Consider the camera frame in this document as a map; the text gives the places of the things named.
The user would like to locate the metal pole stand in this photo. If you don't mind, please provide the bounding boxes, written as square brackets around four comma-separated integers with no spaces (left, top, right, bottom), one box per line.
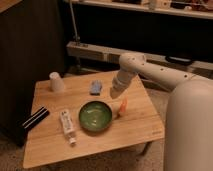
[68,0,83,73]

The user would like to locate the blue sponge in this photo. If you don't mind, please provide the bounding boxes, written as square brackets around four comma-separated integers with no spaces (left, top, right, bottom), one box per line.
[90,80,102,95]

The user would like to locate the background shelf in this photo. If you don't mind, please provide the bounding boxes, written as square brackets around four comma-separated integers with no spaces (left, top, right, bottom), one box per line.
[63,0,213,20]

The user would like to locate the green ceramic bowl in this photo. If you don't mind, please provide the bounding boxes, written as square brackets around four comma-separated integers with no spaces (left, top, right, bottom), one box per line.
[78,101,112,132]

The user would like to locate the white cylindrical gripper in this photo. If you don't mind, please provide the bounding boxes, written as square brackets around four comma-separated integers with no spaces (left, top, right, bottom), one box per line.
[110,69,135,99]

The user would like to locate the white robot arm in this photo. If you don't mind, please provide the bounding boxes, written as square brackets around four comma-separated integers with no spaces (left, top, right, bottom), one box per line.
[112,53,213,171]

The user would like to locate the white tube with cap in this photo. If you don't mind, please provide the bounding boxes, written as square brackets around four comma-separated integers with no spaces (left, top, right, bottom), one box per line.
[60,109,76,145]

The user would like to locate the white upside-down cup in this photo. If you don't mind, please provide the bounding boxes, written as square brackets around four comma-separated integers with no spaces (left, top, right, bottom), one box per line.
[49,72,65,92]

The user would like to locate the black striped case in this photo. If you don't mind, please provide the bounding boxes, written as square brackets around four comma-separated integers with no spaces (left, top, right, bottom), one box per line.
[22,107,50,131]

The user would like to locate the orange carrot toy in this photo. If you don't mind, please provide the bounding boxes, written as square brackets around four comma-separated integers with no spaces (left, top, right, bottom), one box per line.
[118,98,127,116]

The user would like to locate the wooden table legs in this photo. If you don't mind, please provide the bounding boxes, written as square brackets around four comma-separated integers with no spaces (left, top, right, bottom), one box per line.
[140,141,153,156]

